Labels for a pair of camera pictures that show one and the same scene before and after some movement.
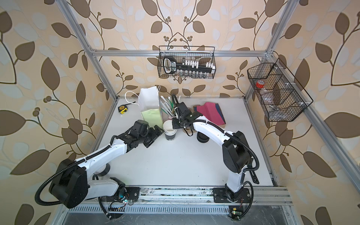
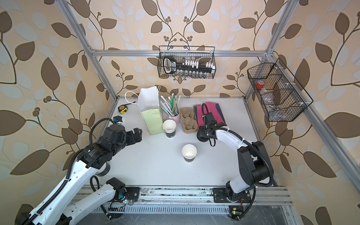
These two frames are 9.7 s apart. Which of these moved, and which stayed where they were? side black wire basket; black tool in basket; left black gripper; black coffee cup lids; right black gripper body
Moved: right black gripper body; left black gripper
Stayed: black tool in basket; side black wire basket; black coffee cup lids
